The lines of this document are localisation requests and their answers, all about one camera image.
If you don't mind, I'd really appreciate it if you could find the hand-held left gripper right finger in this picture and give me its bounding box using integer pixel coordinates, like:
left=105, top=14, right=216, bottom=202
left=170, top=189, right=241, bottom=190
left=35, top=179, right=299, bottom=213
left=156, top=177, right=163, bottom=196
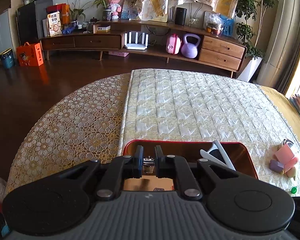
left=154, top=145, right=238, bottom=202

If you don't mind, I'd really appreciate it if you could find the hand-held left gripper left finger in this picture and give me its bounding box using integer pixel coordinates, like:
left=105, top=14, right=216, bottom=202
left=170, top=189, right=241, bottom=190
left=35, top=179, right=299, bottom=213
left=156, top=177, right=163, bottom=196
left=61, top=145, right=144, bottom=202

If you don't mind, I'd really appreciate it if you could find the small metal clip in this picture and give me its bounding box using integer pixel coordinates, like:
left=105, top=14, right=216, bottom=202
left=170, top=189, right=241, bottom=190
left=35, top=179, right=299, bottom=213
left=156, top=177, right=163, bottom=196
left=142, top=156, right=156, bottom=175

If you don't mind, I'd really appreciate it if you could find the white plastic clip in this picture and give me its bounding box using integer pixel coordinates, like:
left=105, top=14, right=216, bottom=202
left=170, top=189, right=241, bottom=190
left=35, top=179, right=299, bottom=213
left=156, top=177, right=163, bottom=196
left=199, top=140, right=236, bottom=172

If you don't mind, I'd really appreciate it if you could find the red tin box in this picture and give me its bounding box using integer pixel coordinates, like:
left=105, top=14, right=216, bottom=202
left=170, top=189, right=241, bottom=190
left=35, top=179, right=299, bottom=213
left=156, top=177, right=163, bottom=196
left=122, top=140, right=259, bottom=192

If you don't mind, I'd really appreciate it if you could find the purple block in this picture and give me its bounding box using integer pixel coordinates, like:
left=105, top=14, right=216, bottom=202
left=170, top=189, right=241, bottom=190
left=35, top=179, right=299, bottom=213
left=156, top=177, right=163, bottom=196
left=269, top=159, right=285, bottom=173

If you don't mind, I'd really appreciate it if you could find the pink plastic box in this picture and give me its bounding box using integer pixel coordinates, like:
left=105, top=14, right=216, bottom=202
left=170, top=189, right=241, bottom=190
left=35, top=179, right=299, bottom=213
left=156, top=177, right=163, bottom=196
left=274, top=145, right=300, bottom=173

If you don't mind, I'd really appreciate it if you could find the quilted cream table mat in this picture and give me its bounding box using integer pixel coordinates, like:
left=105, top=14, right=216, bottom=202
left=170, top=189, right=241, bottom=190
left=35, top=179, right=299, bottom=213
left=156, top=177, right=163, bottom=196
left=117, top=69, right=300, bottom=197

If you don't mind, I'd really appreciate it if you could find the lace circle-pattern tablecloth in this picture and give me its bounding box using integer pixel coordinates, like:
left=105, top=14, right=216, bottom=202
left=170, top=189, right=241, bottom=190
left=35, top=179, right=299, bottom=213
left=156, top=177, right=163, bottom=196
left=5, top=72, right=132, bottom=195

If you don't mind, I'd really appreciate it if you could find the white router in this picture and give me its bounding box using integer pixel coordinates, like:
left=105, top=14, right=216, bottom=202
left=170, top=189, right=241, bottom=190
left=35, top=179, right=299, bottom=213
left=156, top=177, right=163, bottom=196
left=125, top=31, right=149, bottom=50

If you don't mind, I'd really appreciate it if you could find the purple kettlebell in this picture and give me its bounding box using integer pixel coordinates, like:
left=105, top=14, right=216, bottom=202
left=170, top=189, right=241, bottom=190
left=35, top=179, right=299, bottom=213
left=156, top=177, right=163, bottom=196
left=181, top=33, right=202, bottom=58

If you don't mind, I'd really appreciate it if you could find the pink toy case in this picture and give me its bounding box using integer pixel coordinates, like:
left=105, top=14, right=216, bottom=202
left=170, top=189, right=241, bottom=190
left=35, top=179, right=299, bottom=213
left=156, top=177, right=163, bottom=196
left=166, top=33, right=182, bottom=55

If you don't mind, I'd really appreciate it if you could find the wooden tv cabinet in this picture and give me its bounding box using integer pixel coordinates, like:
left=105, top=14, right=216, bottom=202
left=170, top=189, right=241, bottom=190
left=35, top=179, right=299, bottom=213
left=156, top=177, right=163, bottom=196
left=39, top=19, right=247, bottom=78

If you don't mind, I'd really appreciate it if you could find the white square planter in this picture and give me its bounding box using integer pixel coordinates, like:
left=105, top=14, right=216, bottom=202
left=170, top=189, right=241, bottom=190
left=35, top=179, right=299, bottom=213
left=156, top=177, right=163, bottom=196
left=236, top=56, right=263, bottom=82

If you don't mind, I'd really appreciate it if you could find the yellow white small box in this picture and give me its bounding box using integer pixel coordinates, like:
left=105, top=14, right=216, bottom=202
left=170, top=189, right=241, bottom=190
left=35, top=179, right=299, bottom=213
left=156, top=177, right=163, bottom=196
left=93, top=25, right=111, bottom=34

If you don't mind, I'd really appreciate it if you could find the black cylinder speaker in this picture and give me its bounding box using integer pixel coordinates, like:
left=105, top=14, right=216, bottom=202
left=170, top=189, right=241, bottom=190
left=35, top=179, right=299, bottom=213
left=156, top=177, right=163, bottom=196
left=175, top=7, right=187, bottom=25

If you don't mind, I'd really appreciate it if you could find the clear bag of fruit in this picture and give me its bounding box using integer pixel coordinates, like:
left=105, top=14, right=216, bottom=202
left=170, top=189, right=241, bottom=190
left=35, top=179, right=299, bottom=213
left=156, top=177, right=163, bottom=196
left=204, top=12, right=224, bottom=36

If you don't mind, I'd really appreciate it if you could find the small plant in dark pot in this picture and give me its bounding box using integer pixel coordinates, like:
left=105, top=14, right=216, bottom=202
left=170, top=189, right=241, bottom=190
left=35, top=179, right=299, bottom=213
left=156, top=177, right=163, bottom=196
left=90, top=0, right=113, bottom=21

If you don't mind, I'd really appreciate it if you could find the orange gift box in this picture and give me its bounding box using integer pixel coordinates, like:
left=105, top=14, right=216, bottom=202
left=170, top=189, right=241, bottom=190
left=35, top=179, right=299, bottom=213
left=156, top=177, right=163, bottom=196
left=16, top=42, right=44, bottom=67

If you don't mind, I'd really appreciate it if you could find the blue picture card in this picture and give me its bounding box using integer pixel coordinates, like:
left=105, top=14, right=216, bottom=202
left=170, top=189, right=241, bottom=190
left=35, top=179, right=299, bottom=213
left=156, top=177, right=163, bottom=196
left=220, top=14, right=234, bottom=37

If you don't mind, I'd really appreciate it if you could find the pink doll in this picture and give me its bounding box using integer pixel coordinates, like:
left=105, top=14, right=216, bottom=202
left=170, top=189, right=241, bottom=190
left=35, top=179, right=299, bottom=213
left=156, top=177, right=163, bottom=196
left=104, top=0, right=123, bottom=20

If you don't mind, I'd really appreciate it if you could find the brown white snack bag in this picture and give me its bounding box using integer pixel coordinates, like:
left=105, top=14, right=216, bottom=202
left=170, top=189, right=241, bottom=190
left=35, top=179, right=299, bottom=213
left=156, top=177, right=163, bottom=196
left=47, top=12, right=62, bottom=37

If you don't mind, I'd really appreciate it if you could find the thin-leaf potted plant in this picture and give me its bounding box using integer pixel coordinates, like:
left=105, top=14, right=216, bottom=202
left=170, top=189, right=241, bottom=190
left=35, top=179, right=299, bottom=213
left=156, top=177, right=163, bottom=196
left=70, top=0, right=90, bottom=29

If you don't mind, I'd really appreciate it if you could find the teal waste bin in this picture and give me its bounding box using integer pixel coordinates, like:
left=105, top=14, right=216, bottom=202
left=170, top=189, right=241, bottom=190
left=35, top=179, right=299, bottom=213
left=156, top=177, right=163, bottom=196
left=0, top=48, right=15, bottom=69

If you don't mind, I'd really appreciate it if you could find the red orange gift bag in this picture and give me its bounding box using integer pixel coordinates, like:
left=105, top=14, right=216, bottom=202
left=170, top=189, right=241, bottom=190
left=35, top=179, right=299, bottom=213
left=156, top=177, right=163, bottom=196
left=47, top=3, right=70, bottom=30

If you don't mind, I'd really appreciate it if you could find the tall leafy green plant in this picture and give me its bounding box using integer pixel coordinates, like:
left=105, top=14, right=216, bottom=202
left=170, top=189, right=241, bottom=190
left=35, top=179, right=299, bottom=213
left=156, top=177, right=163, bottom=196
left=236, top=0, right=278, bottom=60

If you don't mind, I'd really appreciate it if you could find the white standing air conditioner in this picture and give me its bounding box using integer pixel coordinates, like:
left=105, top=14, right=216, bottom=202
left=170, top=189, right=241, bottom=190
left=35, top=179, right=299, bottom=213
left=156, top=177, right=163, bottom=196
left=256, top=0, right=300, bottom=93

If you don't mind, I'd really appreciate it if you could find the black mini fridge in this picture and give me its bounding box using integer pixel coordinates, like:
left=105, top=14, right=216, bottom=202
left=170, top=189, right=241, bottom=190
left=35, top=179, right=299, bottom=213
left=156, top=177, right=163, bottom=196
left=17, top=0, right=53, bottom=46

